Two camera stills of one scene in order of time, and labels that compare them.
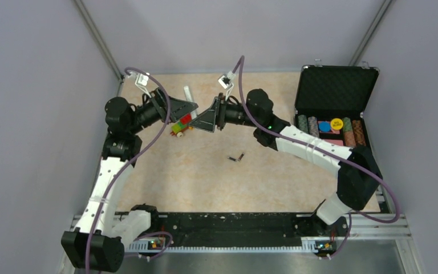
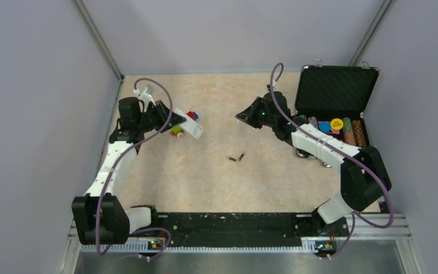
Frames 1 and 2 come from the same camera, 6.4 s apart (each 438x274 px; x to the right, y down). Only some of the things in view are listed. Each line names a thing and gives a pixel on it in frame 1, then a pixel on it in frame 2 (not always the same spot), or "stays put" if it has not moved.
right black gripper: x=216 y=115 → x=248 y=116
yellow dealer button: x=336 y=124 stays put
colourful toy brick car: x=178 y=128 stays put
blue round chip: x=324 y=126 stays put
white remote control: x=189 y=97 → x=191 y=125
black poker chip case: x=331 y=101 stays put
